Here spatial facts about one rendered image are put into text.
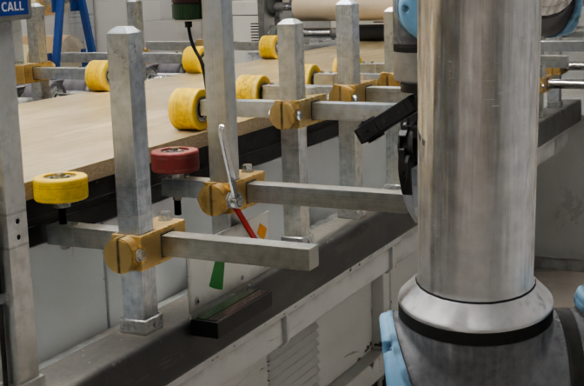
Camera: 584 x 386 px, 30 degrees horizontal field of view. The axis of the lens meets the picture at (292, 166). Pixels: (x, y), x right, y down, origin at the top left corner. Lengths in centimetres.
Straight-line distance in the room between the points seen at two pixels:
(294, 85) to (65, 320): 56
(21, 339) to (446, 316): 55
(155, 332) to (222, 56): 44
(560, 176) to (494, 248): 332
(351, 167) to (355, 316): 79
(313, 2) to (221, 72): 278
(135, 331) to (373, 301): 150
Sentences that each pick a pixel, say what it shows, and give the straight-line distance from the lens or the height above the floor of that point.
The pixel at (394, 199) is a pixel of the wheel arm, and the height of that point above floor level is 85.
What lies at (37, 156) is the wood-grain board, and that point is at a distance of 188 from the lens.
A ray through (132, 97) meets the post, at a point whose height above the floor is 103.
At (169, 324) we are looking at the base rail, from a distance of 159.
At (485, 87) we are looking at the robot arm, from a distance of 96.
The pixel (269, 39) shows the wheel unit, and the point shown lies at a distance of 366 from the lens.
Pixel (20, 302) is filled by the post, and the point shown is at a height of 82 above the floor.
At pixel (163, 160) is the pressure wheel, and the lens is 180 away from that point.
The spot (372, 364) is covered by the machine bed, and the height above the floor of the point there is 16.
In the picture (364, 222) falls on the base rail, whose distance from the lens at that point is 218.
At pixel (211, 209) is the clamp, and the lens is 171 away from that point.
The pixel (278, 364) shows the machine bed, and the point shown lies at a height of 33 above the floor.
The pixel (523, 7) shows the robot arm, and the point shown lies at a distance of 97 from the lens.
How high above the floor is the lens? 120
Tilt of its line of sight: 10 degrees down
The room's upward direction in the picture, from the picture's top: 2 degrees counter-clockwise
